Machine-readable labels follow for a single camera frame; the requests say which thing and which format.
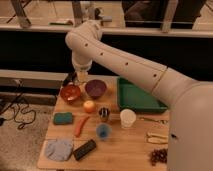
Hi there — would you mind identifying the blue plastic cup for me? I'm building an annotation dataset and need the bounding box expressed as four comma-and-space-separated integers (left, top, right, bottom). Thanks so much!
96, 124, 111, 140

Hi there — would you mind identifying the black rectangular block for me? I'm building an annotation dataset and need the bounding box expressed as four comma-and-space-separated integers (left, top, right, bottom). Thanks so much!
73, 139, 96, 161

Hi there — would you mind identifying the black handled brush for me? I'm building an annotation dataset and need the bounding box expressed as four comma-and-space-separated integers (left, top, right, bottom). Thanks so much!
62, 72, 77, 87

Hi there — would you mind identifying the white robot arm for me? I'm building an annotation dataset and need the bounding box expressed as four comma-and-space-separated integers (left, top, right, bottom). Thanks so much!
65, 20, 213, 171

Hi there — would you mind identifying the yellow banana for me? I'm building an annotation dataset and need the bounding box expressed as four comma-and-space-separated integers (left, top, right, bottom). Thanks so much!
146, 132, 168, 144

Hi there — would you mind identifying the black cable on floor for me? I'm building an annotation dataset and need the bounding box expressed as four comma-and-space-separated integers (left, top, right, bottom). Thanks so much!
0, 79, 37, 131

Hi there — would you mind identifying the teal sponge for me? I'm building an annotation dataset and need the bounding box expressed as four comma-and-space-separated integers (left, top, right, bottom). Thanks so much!
53, 112, 73, 125

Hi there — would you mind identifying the orange red bowl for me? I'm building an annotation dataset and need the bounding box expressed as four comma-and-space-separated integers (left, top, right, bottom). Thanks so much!
60, 84, 81, 102

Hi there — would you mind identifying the green plastic tray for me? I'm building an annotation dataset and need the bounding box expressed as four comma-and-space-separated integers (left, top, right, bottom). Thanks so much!
117, 77, 167, 113

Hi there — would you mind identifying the light blue cloth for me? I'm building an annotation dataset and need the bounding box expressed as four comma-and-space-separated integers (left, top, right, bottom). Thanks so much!
44, 139, 73, 162

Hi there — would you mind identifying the wooden spoon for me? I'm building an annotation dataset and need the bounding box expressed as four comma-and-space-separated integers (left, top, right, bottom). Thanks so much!
138, 117, 169, 125

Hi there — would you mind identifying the white paper cup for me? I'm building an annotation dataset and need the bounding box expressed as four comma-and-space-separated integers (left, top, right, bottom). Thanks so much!
120, 109, 136, 128

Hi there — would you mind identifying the purple bowl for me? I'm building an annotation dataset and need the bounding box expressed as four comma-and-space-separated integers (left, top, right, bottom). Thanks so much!
85, 79, 107, 98

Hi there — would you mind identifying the wooden board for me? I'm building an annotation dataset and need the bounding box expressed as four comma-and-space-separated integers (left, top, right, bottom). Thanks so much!
37, 81, 168, 171

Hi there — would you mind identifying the bunch of dark grapes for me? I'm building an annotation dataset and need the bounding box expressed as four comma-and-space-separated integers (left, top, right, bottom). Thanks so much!
149, 148, 168, 166

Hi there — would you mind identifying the yellow apple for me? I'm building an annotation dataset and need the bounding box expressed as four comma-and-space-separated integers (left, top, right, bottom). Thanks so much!
83, 100, 96, 113

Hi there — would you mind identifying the orange carrot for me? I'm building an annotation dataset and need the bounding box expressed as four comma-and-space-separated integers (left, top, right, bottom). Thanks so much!
74, 116, 90, 137

